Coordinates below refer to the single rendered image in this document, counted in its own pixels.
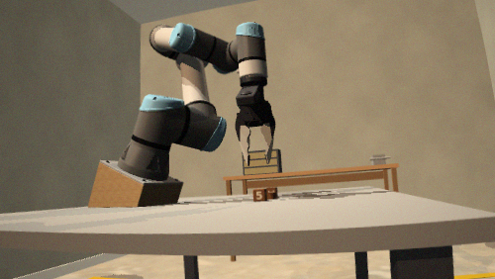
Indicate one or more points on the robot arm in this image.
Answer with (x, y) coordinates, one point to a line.
(162, 122)

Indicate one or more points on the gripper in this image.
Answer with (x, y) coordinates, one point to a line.
(256, 115)

